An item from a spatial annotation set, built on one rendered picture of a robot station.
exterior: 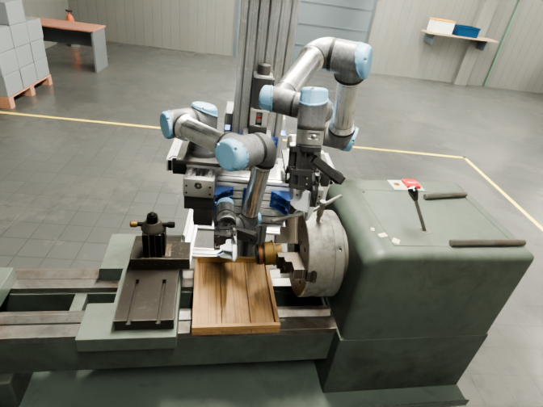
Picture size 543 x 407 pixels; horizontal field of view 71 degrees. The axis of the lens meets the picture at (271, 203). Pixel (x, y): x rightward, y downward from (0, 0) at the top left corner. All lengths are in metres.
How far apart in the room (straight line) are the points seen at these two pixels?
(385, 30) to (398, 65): 0.92
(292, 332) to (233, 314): 0.22
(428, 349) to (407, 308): 0.28
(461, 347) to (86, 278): 1.47
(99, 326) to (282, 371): 0.76
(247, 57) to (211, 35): 7.89
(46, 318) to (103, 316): 0.21
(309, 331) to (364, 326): 0.20
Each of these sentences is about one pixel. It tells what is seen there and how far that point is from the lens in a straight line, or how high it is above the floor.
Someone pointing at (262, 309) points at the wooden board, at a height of 0.89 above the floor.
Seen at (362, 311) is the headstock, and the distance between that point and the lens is 1.35.
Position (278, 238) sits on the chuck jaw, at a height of 1.13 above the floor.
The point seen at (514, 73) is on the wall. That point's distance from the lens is 11.85.
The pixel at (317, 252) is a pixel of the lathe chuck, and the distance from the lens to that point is 1.25.
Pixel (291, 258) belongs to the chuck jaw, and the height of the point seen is 1.11.
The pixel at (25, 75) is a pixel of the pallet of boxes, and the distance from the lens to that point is 6.29.
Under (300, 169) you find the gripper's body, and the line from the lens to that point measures 1.04.
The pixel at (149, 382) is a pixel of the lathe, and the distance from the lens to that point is 1.68.
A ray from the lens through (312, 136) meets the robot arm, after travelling 1.02.
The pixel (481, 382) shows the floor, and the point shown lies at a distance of 2.81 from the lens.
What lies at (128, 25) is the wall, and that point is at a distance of 10.03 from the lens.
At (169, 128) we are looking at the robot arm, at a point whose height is 1.33.
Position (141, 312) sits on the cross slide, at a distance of 1.32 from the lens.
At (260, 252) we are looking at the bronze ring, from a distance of 1.33.
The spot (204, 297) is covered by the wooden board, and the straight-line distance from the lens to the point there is 1.46.
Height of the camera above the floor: 1.95
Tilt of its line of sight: 32 degrees down
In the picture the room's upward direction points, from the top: 8 degrees clockwise
